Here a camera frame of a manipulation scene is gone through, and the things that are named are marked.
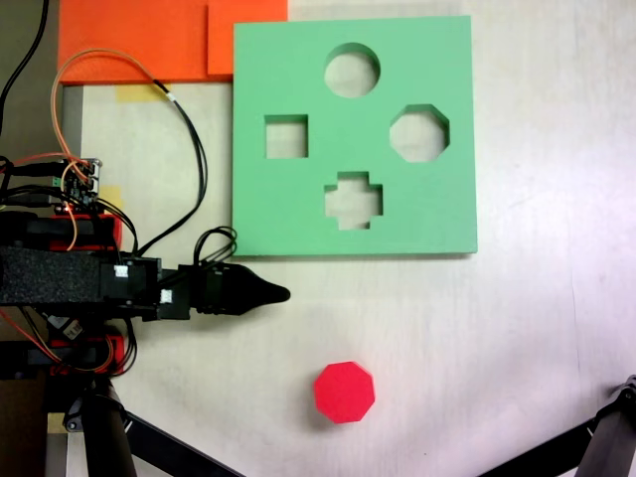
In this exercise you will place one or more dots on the small circuit board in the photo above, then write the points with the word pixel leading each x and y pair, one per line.
pixel 74 186

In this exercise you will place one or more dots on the slim black tripod strut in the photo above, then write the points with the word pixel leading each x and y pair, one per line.
pixel 189 452
pixel 536 454

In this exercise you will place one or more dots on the green shape sorting board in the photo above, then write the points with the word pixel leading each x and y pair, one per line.
pixel 427 218

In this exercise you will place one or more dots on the yellow tape piece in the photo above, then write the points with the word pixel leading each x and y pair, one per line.
pixel 134 94
pixel 55 422
pixel 113 196

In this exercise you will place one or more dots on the thick black tripod leg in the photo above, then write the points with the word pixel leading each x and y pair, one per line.
pixel 107 442
pixel 613 442

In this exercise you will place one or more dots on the red octagonal pillar block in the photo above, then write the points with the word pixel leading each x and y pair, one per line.
pixel 343 392

